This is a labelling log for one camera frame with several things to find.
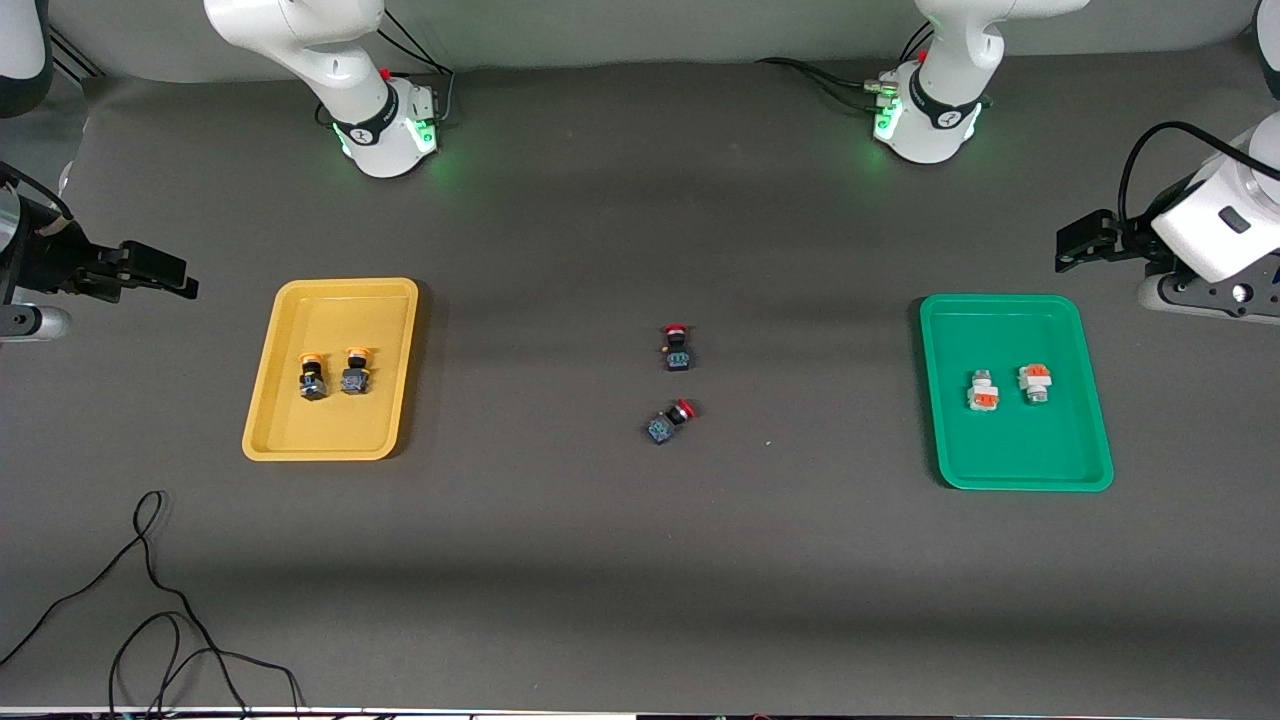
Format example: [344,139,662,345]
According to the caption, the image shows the yellow plastic tray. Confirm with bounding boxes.
[241,277,421,463]

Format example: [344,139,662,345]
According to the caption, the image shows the aluminium frame rail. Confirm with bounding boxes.
[48,28,103,83]

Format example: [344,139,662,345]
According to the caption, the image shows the green plastic tray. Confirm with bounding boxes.
[919,293,1115,493]

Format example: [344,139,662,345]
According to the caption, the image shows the black right arm base cable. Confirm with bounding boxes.
[355,3,458,129]

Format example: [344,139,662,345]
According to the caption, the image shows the black left arm base cable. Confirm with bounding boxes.
[754,56,893,114]

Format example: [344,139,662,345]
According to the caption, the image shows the loose thin black cable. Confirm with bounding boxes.
[0,490,306,719]

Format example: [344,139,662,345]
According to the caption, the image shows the black arm base cable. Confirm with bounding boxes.
[754,56,893,114]
[355,3,458,129]

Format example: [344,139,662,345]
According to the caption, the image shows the dark grey table mat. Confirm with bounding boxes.
[0,35,1280,716]

